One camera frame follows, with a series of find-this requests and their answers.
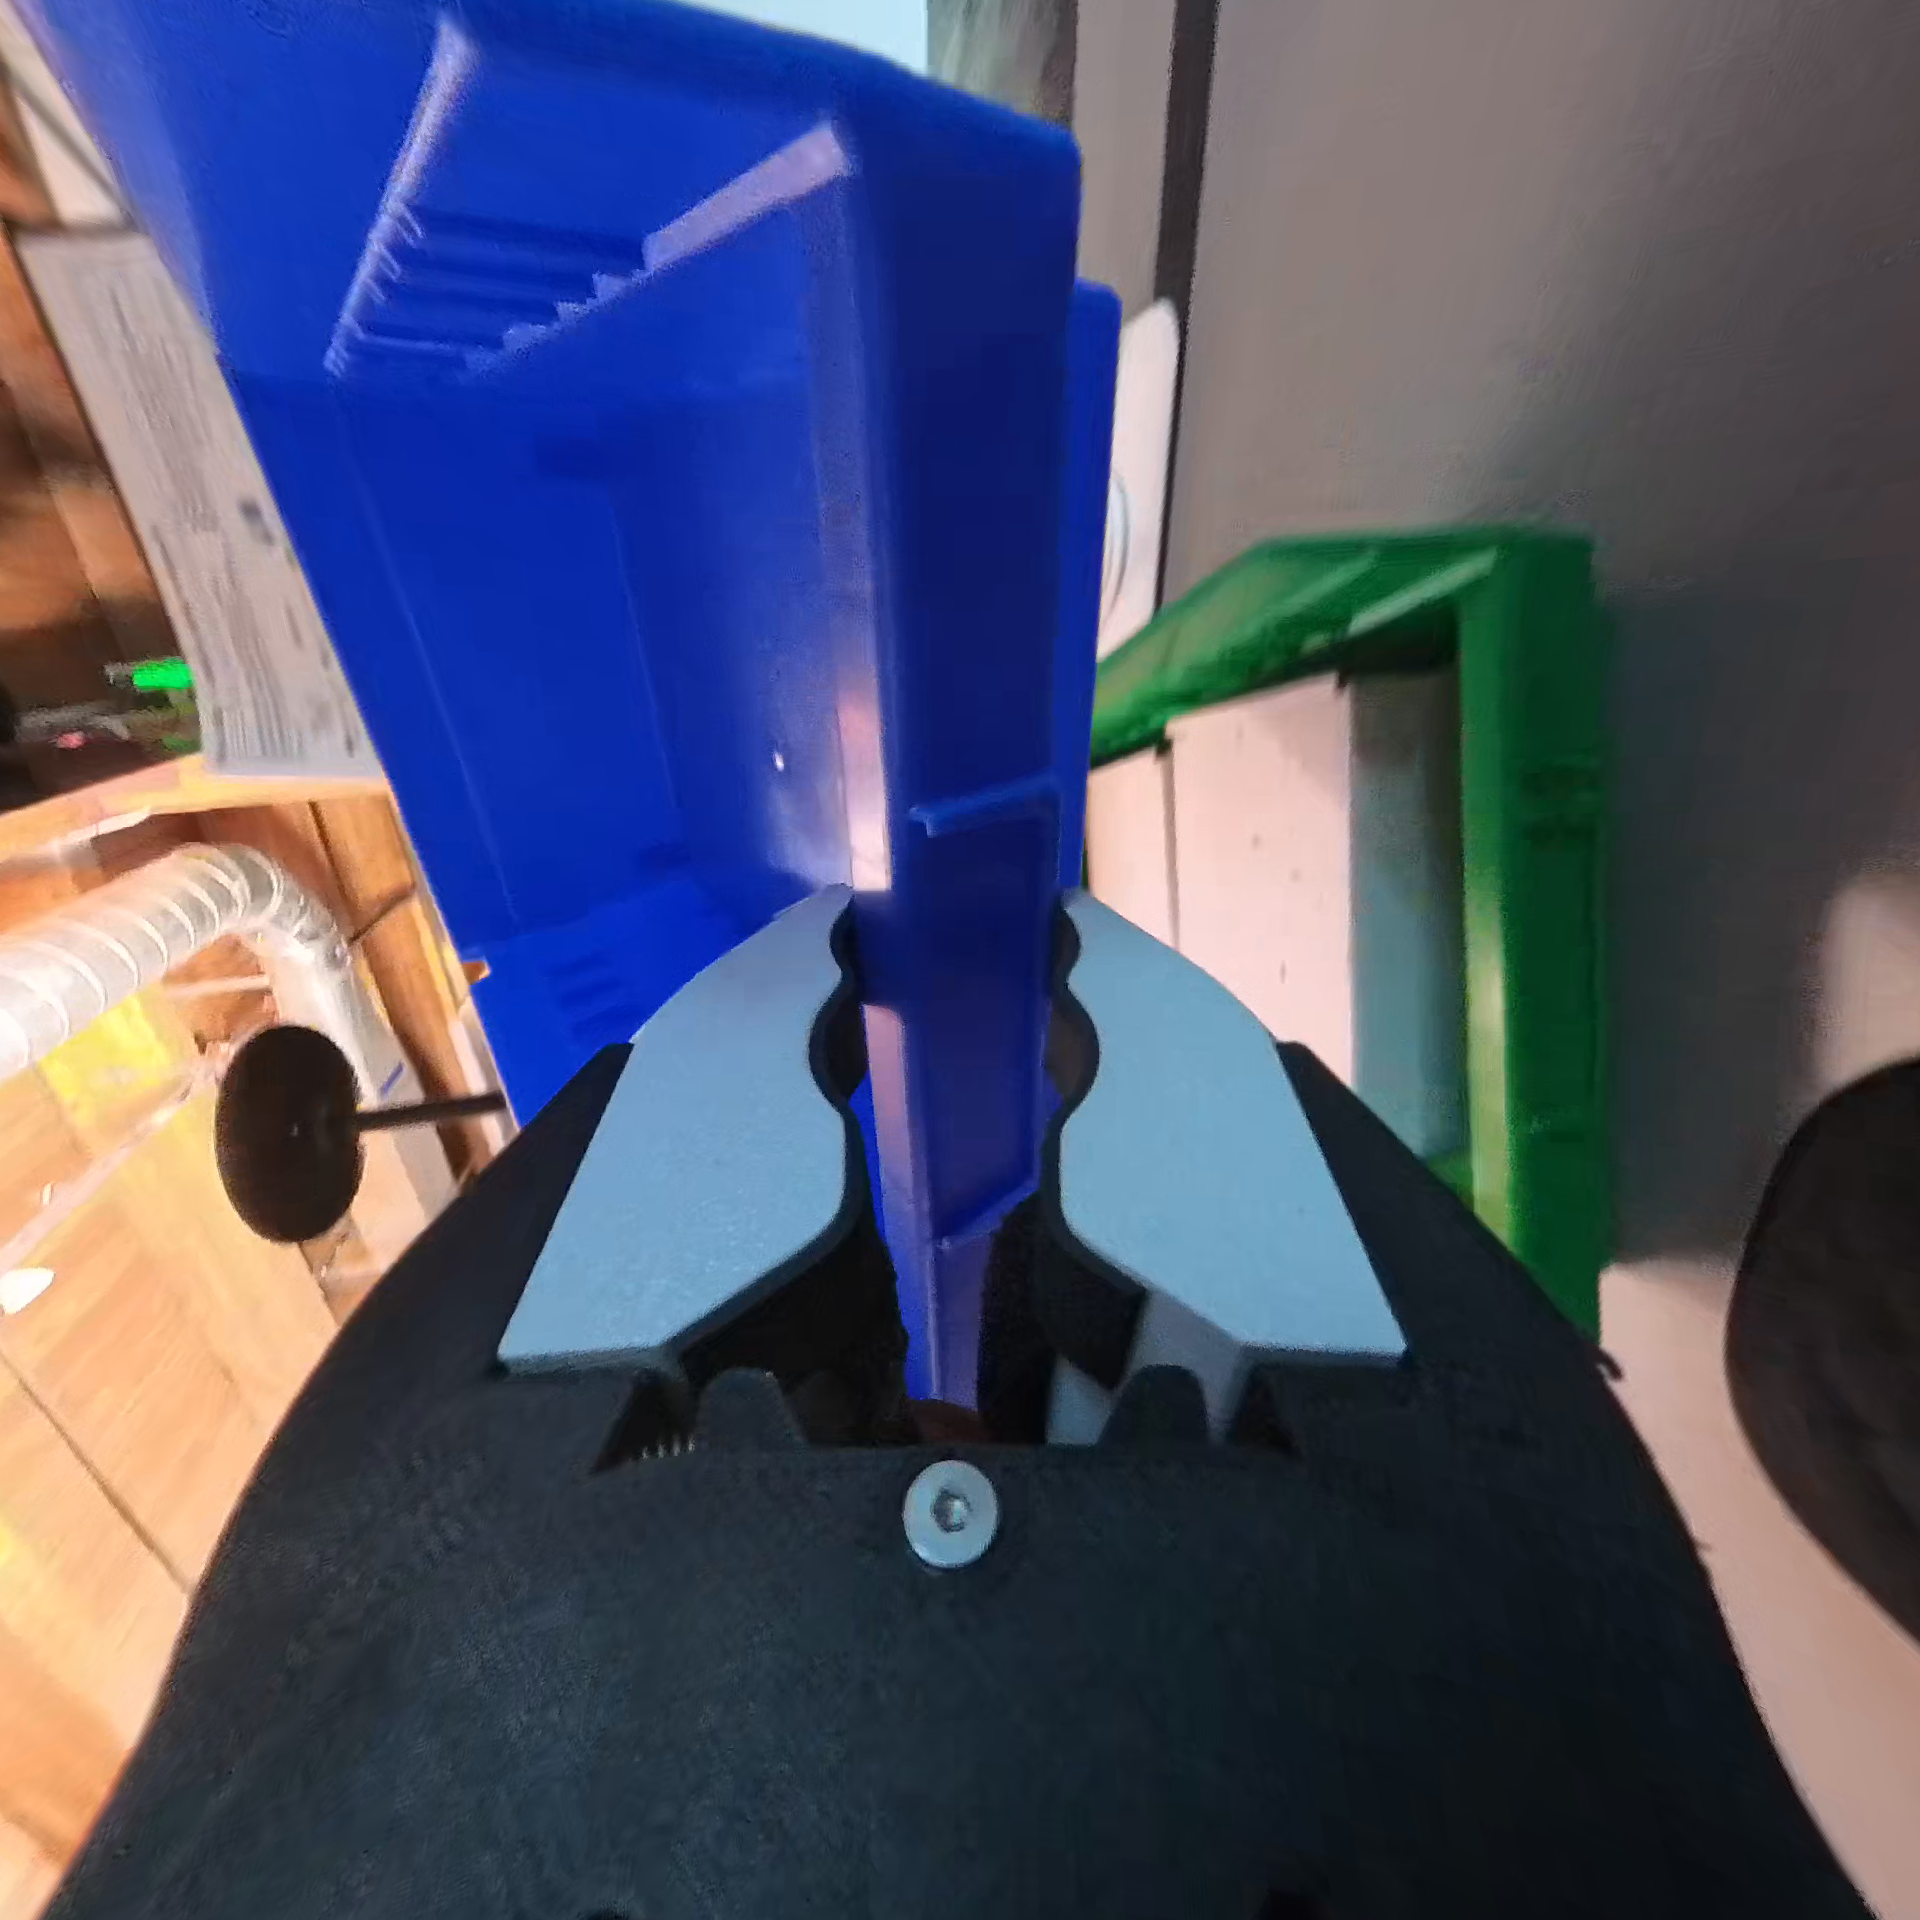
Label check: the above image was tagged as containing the white cardboard box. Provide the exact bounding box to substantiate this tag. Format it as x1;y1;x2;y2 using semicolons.
1087;665;1478;1161

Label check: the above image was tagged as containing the grey desk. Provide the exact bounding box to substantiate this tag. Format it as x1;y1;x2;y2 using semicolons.
1050;0;1920;1920

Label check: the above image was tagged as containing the blue plastic bin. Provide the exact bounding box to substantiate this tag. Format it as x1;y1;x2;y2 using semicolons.
29;0;1124;1405

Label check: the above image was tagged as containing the clear ribbed hose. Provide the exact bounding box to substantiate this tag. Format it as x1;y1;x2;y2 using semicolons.
0;839;392;1080

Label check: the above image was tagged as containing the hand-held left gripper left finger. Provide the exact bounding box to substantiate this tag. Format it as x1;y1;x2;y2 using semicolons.
495;886;868;1379

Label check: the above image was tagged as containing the white panel with paper sheet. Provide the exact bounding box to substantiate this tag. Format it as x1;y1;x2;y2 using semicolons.
22;226;386;780

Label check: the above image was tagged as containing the black textured wrist pad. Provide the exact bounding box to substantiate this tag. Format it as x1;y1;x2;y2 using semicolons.
1722;1058;1920;1606

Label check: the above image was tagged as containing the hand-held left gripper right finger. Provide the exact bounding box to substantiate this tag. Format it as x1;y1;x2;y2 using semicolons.
1049;891;1410;1445

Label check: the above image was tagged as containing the black round knob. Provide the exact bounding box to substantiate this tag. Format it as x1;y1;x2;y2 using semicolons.
215;1028;503;1243

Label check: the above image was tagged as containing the green plastic bin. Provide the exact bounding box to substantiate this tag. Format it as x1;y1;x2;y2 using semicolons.
1087;526;1612;1334

